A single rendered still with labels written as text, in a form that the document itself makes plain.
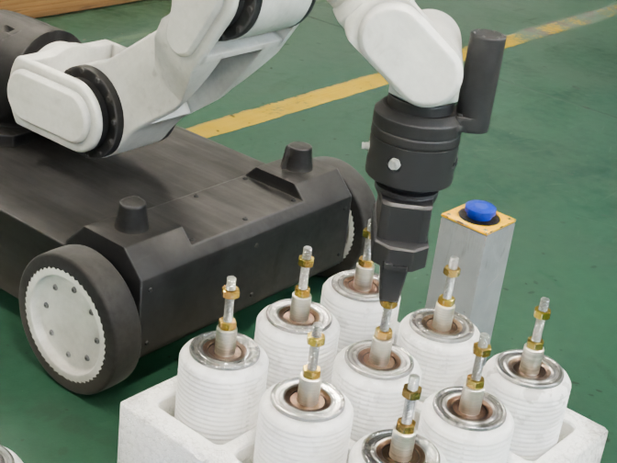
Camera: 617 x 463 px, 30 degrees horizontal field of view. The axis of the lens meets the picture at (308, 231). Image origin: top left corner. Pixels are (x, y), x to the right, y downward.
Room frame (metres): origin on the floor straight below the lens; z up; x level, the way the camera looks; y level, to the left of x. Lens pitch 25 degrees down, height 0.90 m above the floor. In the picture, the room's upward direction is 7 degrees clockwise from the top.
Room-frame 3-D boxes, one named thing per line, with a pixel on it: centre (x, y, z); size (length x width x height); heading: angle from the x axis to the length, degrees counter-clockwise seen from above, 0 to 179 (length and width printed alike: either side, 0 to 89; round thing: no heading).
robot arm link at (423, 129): (1.08, -0.11, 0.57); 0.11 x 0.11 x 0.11; 87
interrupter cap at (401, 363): (1.07, -0.09, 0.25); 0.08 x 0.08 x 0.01
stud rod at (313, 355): (0.98, -0.02, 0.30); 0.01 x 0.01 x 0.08
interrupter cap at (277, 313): (1.14, 0.00, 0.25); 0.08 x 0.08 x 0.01
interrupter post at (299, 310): (1.14, 0.00, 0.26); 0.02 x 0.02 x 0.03
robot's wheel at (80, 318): (1.33, 0.29, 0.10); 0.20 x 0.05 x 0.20; 54
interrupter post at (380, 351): (1.07, -0.09, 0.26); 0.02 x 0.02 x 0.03
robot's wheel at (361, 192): (1.75, -0.02, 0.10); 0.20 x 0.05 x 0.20; 54
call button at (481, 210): (1.34, -0.21, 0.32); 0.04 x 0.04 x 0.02
